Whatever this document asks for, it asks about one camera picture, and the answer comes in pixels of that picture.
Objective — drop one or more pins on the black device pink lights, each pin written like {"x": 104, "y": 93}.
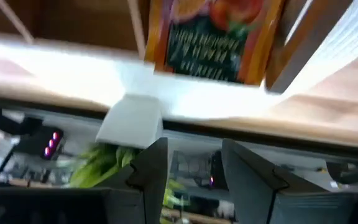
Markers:
{"x": 51, "y": 144}

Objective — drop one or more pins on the red tea packet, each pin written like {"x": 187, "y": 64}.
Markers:
{"x": 210, "y": 40}

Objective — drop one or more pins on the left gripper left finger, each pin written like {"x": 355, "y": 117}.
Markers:
{"x": 152, "y": 186}

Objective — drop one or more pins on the green plant white pot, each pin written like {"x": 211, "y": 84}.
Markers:
{"x": 132, "y": 124}

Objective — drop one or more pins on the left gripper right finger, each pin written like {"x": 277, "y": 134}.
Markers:
{"x": 250, "y": 193}

